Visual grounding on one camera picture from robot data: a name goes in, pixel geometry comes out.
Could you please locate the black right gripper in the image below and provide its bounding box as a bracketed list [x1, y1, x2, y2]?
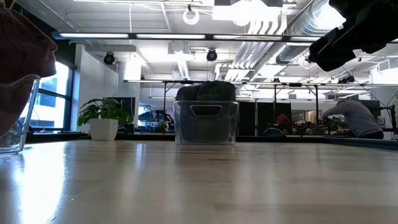
[307, 0, 398, 72]

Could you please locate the maroon baseball cap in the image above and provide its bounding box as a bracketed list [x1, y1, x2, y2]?
[0, 7, 59, 138]

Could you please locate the person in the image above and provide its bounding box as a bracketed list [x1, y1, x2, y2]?
[275, 113, 290, 128]
[322, 99, 385, 140]

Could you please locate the clear plastic bin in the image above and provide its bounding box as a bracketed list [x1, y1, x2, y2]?
[172, 100, 239, 146]
[0, 74, 42, 155]

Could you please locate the green plant in white pot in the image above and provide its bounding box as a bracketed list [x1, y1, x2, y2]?
[76, 98, 134, 141]

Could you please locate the silver ventilation duct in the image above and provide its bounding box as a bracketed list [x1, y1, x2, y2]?
[275, 0, 346, 65]

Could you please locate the white coiled cable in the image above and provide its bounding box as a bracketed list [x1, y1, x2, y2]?
[182, 7, 200, 26]

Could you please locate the black background rig frame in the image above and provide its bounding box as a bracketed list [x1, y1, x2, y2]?
[123, 79, 398, 137]

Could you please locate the black overhead frame beam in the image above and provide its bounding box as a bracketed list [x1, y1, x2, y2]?
[51, 30, 321, 44]

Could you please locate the black aluminium table frame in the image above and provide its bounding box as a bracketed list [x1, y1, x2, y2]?
[26, 132, 398, 151]

